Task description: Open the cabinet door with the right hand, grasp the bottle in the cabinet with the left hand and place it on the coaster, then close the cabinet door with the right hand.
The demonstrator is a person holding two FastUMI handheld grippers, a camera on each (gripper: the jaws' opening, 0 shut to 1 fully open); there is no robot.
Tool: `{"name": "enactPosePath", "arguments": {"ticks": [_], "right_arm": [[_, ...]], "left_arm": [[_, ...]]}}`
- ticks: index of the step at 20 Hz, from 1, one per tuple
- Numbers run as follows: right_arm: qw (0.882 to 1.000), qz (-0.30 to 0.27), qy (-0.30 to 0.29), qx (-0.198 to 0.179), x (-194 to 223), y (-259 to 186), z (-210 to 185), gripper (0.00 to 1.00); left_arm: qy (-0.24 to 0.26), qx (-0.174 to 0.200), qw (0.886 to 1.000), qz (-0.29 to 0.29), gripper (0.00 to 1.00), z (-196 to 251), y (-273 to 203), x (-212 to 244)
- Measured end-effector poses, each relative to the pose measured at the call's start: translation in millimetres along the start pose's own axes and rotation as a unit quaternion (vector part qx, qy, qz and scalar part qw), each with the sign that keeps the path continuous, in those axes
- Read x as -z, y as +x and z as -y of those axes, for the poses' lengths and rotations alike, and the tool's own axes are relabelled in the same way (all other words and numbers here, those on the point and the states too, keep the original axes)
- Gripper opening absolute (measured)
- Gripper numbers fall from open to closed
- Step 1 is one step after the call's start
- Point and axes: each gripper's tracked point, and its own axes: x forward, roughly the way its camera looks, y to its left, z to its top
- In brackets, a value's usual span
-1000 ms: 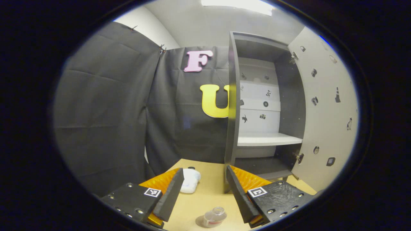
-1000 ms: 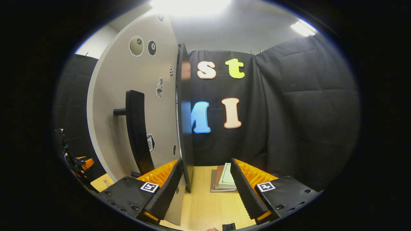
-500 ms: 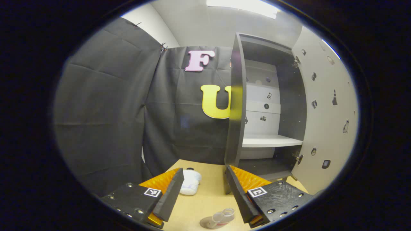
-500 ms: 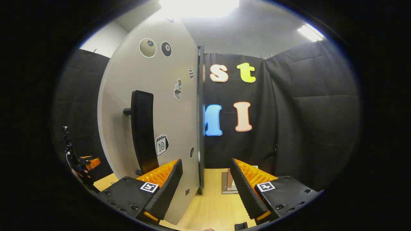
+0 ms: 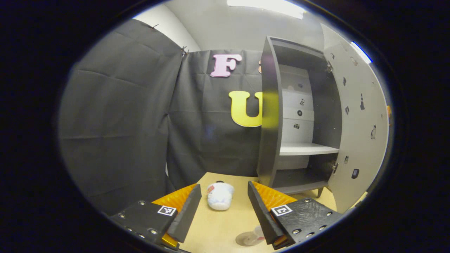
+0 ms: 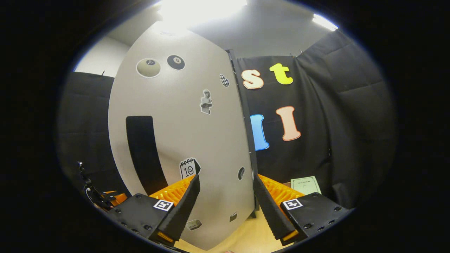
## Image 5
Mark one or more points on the white plush toy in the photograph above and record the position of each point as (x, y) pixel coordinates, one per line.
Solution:
(219, 196)

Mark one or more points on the black backdrop cloth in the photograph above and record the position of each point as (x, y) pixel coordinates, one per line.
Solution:
(116, 123)

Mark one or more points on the round grey coaster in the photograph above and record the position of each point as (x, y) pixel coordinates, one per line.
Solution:
(246, 240)

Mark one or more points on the white cabinet shelf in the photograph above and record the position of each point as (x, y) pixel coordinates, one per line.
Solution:
(306, 149)

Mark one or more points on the long ceiling light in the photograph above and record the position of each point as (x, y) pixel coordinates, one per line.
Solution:
(267, 7)

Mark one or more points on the dark grey cabinet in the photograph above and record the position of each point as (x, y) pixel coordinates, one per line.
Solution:
(269, 140)

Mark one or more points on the small ceiling light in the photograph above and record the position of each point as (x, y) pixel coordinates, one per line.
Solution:
(362, 52)

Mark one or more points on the clear bottle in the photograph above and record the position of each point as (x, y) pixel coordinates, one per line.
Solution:
(259, 232)

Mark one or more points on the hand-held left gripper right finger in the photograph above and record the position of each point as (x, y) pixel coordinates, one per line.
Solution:
(263, 218)

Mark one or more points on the grey cabinet door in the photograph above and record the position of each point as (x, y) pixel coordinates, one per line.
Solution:
(358, 140)

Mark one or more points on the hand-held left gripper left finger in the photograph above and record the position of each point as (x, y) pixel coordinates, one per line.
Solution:
(184, 218)

